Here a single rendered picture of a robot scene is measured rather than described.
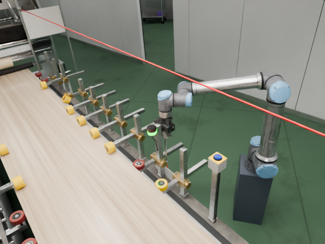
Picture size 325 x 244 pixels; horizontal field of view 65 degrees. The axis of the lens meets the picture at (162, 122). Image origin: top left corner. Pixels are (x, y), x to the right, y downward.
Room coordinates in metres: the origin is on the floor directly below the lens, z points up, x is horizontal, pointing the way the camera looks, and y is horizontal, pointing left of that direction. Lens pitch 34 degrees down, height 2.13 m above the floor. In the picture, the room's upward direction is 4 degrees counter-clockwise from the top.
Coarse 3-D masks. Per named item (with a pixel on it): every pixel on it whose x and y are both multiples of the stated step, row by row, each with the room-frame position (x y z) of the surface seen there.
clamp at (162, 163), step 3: (150, 156) 1.44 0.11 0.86; (153, 156) 1.43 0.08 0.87; (156, 156) 1.43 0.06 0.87; (150, 159) 1.45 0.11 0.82; (156, 159) 1.39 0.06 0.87; (156, 162) 1.39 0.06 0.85; (159, 162) 1.36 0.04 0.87; (162, 162) 1.36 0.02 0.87; (165, 162) 1.37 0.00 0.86; (159, 165) 1.35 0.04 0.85; (162, 165) 1.35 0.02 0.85; (165, 165) 1.37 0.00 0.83
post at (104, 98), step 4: (104, 96) 1.98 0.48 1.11; (104, 100) 1.97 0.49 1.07; (104, 104) 1.97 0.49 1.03; (108, 104) 1.99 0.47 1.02; (104, 108) 1.99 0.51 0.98; (108, 108) 1.98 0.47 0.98; (108, 116) 1.97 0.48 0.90; (108, 120) 1.97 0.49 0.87; (112, 128) 1.98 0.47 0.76; (112, 132) 1.98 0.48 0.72
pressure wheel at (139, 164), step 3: (138, 159) 1.37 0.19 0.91; (135, 162) 1.34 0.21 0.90; (138, 162) 1.33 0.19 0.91; (141, 162) 1.34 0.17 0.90; (144, 162) 1.34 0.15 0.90; (135, 165) 1.31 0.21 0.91; (138, 165) 1.31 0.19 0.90; (141, 165) 1.31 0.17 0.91; (144, 165) 1.32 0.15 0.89; (138, 168) 1.29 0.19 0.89; (141, 168) 1.30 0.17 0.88
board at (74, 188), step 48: (0, 96) 2.54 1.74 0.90; (48, 96) 2.46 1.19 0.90; (0, 144) 1.67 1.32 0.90; (48, 144) 1.62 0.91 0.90; (96, 144) 1.58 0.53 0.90; (48, 192) 1.12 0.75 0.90; (96, 192) 1.10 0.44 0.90; (144, 192) 1.07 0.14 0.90; (48, 240) 0.79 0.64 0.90; (96, 240) 0.78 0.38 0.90; (144, 240) 0.76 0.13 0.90; (192, 240) 0.74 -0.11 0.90
